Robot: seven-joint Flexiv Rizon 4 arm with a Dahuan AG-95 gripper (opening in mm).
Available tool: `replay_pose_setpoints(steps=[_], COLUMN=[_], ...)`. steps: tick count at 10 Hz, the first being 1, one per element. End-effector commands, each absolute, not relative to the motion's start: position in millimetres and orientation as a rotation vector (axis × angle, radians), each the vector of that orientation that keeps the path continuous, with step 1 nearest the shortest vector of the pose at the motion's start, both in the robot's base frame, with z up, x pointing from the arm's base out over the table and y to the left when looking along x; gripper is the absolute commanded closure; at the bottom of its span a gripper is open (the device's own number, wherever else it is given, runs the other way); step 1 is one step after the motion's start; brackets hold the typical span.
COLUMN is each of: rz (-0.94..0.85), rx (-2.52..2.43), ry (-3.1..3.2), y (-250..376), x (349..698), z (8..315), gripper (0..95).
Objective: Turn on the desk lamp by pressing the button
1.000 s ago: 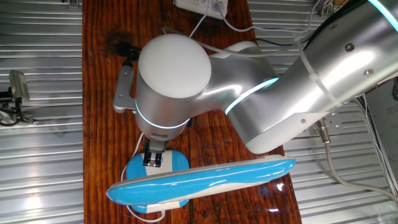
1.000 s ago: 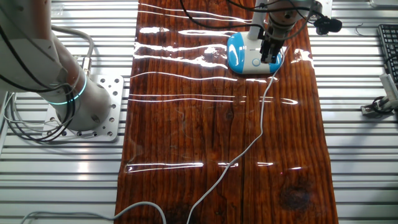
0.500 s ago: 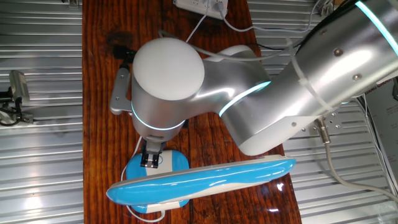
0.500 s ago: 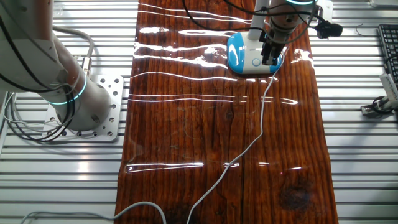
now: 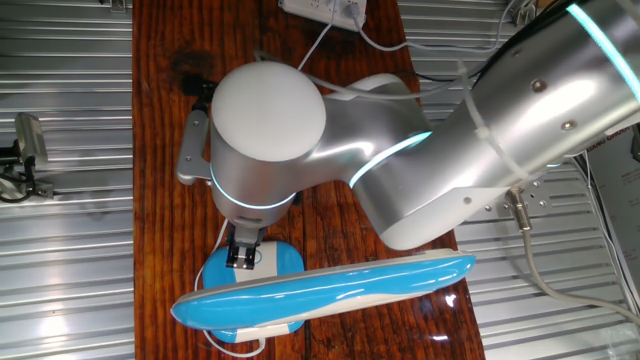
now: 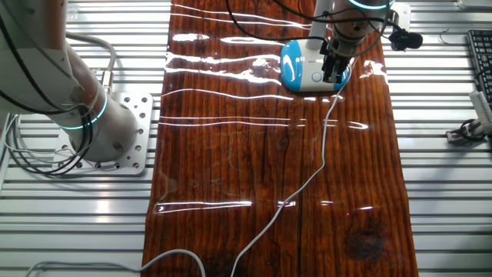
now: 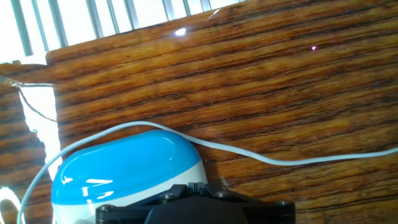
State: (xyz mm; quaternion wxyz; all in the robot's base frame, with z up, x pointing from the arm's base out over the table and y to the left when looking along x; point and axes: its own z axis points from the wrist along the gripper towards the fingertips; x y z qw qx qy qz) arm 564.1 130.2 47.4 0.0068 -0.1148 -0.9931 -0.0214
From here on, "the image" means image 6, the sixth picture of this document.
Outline black cable bundle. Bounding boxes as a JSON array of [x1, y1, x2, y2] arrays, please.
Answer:
[[0, 11, 95, 179]]

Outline black keyboard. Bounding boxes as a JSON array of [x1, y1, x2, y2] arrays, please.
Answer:
[[466, 29, 492, 105]]

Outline blue and white desk lamp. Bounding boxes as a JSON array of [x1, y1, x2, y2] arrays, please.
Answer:
[[280, 0, 353, 93]]

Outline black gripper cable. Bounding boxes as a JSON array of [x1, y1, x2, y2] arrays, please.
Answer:
[[224, 0, 327, 44]]

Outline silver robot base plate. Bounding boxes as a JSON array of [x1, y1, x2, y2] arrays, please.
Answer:
[[52, 92, 155, 178]]

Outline thin grey cable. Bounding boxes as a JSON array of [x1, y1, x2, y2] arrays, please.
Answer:
[[24, 249, 208, 277]]

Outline thick grey robot cable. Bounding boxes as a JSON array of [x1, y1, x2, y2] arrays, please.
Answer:
[[65, 32, 118, 95]]

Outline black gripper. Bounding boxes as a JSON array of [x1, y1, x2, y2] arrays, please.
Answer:
[[319, 35, 351, 84]]

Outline silver flat device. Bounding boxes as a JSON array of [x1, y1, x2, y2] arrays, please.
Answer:
[[456, 0, 492, 11]]

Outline metal camera bracket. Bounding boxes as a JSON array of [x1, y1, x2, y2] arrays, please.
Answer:
[[445, 118, 492, 147]]

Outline wood grain vinyl mat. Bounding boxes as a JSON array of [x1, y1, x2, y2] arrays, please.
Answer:
[[141, 0, 420, 277]]

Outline white lamp power cable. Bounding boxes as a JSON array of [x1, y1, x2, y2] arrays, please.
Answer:
[[229, 55, 357, 277]]

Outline black exterior camera cable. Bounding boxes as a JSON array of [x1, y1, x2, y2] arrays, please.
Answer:
[[458, 67, 492, 142]]

